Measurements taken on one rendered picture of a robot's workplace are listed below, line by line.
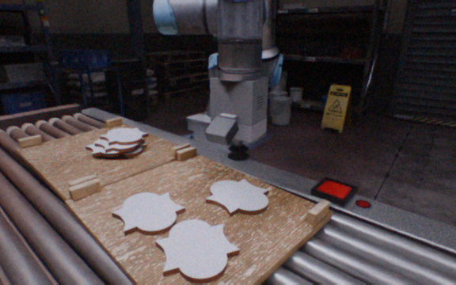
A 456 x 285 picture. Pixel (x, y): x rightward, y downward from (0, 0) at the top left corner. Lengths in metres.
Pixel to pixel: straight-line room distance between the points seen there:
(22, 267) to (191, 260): 0.27
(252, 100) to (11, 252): 0.47
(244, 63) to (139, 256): 0.34
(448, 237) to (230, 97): 0.46
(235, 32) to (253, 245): 0.34
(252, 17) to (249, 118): 0.16
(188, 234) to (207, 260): 0.07
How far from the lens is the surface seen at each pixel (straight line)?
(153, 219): 0.54
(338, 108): 4.09
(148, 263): 0.48
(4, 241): 0.65
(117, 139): 0.85
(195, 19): 0.60
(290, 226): 0.54
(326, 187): 0.70
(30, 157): 0.97
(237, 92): 0.49
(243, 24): 0.48
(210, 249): 0.47
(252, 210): 0.55
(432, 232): 0.66
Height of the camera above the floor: 1.26
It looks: 21 degrees down
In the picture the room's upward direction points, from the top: straight up
